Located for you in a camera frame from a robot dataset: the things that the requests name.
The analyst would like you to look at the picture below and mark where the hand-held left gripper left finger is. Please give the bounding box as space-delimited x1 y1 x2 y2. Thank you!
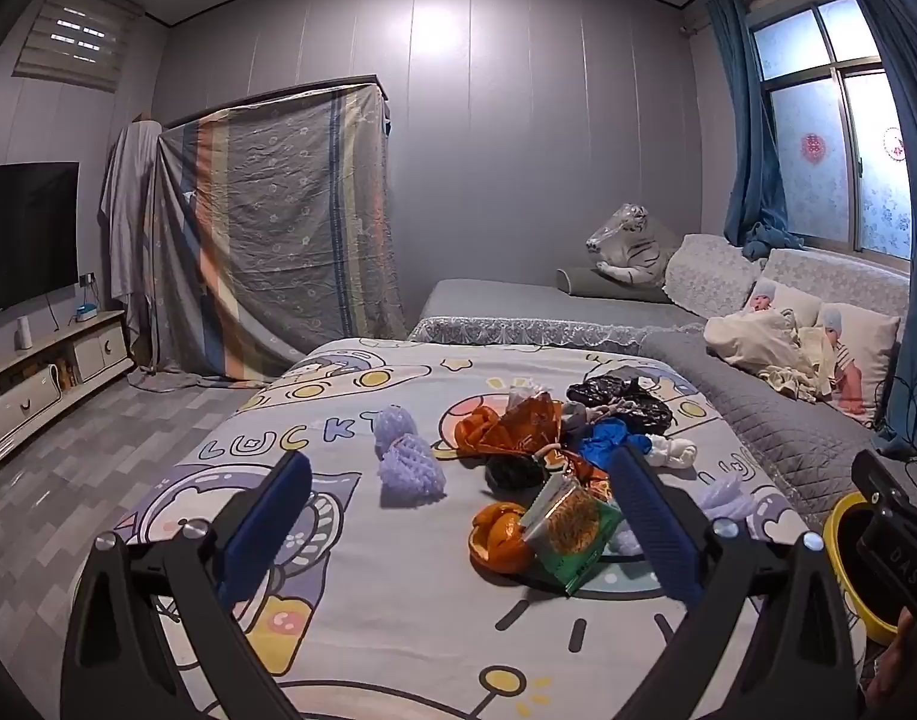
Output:
61 451 313 720

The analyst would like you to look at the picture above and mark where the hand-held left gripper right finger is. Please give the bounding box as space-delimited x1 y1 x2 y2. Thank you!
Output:
610 441 868 720

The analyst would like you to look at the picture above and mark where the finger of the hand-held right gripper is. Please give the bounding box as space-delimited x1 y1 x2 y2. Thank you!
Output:
852 450 916 522

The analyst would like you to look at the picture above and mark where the white knotted tissue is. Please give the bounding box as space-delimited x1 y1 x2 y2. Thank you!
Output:
642 436 697 472

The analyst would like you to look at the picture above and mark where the yellow rimmed trash bin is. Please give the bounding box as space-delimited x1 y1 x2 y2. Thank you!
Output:
823 493 903 646

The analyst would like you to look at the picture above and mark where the green snack packet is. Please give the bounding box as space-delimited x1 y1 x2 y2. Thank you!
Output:
519 474 624 595

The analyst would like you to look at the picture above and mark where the blue plastic bag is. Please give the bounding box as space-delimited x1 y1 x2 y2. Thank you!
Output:
578 420 654 470

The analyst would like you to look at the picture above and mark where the orange foil snack wrapper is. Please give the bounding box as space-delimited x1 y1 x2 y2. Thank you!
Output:
479 394 564 458

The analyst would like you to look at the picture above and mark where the pale purple foam net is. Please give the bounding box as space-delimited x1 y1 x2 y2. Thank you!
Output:
698 480 751 522

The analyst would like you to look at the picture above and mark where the baby print pillow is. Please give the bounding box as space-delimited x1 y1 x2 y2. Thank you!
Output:
799 302 901 425
743 277 823 331

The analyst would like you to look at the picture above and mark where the large black plastic bag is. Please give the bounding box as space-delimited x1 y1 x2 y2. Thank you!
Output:
567 377 673 436

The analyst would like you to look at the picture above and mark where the small black plastic bag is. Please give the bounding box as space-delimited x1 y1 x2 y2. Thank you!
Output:
486 454 545 492

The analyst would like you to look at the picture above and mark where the large purple foam fruit net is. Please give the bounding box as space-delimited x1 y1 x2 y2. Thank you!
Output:
378 435 446 507

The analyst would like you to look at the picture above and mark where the orange peel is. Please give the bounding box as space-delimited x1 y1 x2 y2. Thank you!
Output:
469 502 538 571

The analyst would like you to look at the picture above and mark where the small purple foam fruit net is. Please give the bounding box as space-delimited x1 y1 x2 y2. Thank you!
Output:
374 405 418 458

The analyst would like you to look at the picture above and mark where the cream crumpled cloth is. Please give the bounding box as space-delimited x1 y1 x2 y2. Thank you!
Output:
704 307 834 400

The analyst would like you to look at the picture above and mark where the orange plastic bag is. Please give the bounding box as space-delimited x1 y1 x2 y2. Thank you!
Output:
454 405 504 458

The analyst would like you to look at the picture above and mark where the white television cabinet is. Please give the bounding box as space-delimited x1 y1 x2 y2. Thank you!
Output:
0 309 134 470

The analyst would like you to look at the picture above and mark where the grey bolster pillow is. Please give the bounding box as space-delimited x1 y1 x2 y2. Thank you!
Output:
557 266 673 305

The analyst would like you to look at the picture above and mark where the grey quilted sofa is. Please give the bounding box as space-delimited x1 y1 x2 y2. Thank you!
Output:
407 232 916 533

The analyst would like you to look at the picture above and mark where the white tiger plush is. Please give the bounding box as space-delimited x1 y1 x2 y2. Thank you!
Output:
585 204 684 287

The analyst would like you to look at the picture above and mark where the striped bedsheet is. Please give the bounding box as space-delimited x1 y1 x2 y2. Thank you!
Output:
132 75 410 391

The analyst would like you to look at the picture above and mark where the frosted window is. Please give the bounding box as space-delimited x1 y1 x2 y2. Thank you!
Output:
750 0 913 260

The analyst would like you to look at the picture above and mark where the grey hanging cloth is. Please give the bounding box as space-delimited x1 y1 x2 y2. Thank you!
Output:
98 118 163 350

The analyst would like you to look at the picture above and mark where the black television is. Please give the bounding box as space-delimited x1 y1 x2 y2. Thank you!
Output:
0 162 80 322

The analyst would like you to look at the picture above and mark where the grey window blind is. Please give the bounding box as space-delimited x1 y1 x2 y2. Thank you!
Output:
12 0 145 95

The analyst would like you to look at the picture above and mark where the black cable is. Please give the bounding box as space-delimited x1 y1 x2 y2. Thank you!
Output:
874 379 917 466

